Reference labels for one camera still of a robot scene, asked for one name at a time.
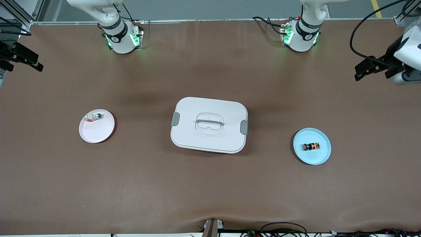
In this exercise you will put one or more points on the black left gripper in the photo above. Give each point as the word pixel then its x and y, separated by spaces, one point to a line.
pixel 391 54

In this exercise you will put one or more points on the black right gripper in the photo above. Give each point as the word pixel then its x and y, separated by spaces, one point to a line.
pixel 7 54

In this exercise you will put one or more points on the orange black switch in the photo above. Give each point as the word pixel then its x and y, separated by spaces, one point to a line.
pixel 311 146

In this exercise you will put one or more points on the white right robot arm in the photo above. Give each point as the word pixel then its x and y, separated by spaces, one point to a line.
pixel 120 36

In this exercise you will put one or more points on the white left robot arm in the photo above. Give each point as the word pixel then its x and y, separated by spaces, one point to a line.
pixel 301 36

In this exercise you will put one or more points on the small white orange part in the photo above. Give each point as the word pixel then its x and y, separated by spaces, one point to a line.
pixel 88 118

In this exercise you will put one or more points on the pink plate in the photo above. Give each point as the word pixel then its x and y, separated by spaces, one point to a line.
pixel 97 131

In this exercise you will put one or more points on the light blue plate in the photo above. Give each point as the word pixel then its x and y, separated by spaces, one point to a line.
pixel 312 156

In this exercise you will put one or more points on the white lidded box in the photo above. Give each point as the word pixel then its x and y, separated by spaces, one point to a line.
pixel 209 138

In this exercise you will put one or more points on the aluminium frame post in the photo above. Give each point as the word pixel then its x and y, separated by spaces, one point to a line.
pixel 404 16
pixel 19 14

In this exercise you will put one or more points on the small green switch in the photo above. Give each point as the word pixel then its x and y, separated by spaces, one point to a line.
pixel 98 116

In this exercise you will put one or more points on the silver table edge rail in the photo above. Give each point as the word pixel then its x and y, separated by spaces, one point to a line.
pixel 213 20

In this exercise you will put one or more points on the brown camera mount bracket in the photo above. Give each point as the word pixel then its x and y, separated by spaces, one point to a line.
pixel 210 228

